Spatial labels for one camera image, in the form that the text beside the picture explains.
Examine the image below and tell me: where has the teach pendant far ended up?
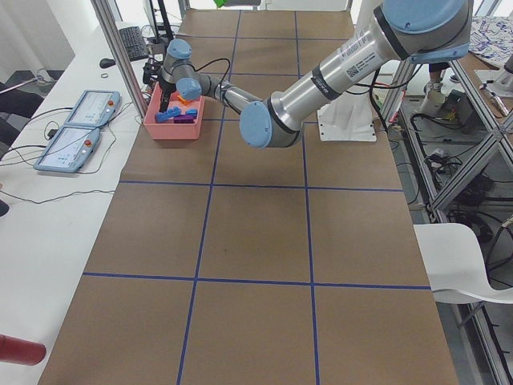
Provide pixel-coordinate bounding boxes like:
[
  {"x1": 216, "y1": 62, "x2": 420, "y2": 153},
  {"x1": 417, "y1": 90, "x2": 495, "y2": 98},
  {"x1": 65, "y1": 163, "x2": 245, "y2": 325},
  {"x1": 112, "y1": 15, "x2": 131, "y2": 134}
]
[{"x1": 65, "y1": 90, "x2": 121, "y2": 128}]

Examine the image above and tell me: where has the black computer mouse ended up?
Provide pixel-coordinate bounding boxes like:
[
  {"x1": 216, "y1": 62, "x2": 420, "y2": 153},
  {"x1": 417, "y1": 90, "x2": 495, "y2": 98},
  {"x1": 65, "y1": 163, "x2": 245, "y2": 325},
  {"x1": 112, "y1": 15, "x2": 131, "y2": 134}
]
[{"x1": 99, "y1": 58, "x2": 116, "y2": 69}]

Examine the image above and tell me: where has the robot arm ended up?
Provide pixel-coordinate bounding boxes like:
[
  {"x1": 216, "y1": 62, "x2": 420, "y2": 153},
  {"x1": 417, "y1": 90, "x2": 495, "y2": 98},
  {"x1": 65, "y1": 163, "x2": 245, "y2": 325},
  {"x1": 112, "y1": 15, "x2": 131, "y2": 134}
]
[{"x1": 158, "y1": 0, "x2": 473, "y2": 148}]

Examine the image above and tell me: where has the teach pendant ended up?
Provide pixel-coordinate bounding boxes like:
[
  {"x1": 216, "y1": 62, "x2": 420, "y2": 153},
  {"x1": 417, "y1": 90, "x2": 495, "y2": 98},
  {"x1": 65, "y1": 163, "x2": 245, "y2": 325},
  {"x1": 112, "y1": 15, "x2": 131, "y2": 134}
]
[
  {"x1": 65, "y1": 90, "x2": 121, "y2": 128},
  {"x1": 33, "y1": 125, "x2": 101, "y2": 173}
]

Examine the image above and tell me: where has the small blue toy block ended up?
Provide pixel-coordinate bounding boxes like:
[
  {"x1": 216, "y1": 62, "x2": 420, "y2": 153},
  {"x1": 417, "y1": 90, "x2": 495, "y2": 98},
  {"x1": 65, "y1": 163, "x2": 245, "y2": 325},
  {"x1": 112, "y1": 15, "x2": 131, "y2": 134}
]
[{"x1": 186, "y1": 108, "x2": 198, "y2": 119}]

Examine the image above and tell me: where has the aluminium frame post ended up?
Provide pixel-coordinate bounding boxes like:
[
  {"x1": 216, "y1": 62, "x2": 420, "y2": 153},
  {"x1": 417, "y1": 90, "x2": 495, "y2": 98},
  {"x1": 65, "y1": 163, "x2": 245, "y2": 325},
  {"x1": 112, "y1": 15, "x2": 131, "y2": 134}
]
[{"x1": 91, "y1": 0, "x2": 147, "y2": 121}]

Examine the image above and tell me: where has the orange sloped toy block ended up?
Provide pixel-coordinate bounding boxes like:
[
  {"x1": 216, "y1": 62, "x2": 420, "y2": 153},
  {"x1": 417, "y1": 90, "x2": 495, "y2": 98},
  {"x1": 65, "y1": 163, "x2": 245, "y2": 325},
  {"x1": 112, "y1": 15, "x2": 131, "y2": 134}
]
[{"x1": 176, "y1": 93, "x2": 192, "y2": 105}]

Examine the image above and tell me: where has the teach pendant near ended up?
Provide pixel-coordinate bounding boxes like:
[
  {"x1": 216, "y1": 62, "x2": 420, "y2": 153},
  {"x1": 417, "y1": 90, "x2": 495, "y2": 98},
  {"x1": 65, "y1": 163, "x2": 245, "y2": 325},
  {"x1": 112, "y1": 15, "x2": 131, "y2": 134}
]
[{"x1": 33, "y1": 125, "x2": 101, "y2": 173}]

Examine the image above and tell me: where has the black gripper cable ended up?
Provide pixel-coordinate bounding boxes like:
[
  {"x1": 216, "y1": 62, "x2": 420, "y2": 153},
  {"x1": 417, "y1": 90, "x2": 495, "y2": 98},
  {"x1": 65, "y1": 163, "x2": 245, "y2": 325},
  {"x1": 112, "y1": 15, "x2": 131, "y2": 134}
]
[{"x1": 196, "y1": 58, "x2": 233, "y2": 87}]

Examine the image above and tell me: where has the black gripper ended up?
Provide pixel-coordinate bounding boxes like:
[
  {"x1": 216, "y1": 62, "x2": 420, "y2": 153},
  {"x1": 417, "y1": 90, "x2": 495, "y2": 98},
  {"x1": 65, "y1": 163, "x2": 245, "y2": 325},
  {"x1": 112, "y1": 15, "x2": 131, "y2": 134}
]
[{"x1": 143, "y1": 59, "x2": 176, "y2": 112}]

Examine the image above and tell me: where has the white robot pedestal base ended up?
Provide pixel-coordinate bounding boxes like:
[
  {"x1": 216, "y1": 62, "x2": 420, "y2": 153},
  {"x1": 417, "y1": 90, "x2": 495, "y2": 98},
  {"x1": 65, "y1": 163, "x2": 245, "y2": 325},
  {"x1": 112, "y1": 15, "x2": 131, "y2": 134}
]
[{"x1": 315, "y1": 0, "x2": 378, "y2": 144}]

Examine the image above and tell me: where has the red cylinder bottle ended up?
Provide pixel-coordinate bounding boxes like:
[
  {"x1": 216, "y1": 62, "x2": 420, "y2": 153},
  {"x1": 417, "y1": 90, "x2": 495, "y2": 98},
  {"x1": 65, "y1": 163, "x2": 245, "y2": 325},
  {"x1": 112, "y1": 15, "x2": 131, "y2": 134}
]
[{"x1": 0, "y1": 334, "x2": 46, "y2": 366}]

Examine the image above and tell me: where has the purple sloped toy block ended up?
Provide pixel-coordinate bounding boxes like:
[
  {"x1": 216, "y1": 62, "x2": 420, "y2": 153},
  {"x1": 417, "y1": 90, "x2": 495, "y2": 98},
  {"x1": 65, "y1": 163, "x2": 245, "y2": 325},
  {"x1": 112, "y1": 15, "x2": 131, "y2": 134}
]
[{"x1": 173, "y1": 114, "x2": 196, "y2": 124}]

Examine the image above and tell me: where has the long blue toy block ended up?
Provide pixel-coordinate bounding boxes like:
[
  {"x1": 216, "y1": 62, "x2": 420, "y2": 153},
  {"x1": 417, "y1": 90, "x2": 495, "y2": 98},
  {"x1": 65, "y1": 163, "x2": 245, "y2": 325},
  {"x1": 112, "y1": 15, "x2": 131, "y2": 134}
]
[{"x1": 155, "y1": 106, "x2": 182, "y2": 124}]

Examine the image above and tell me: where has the white chair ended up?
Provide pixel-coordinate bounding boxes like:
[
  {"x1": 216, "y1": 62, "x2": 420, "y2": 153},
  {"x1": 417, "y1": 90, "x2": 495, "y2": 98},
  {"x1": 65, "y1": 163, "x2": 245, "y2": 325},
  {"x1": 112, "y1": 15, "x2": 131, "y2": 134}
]
[{"x1": 414, "y1": 223, "x2": 512, "y2": 305}]

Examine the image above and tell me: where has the pink plastic box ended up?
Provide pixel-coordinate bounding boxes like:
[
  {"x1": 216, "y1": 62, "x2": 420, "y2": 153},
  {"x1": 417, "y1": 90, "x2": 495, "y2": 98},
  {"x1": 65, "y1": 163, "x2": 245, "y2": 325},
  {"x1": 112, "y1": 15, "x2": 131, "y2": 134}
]
[{"x1": 143, "y1": 84, "x2": 204, "y2": 140}]

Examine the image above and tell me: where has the black keyboard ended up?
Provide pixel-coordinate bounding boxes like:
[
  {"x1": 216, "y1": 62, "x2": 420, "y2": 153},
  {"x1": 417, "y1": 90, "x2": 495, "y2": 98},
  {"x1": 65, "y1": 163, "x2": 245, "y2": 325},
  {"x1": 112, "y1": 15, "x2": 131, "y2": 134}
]
[{"x1": 119, "y1": 26, "x2": 148, "y2": 61}]

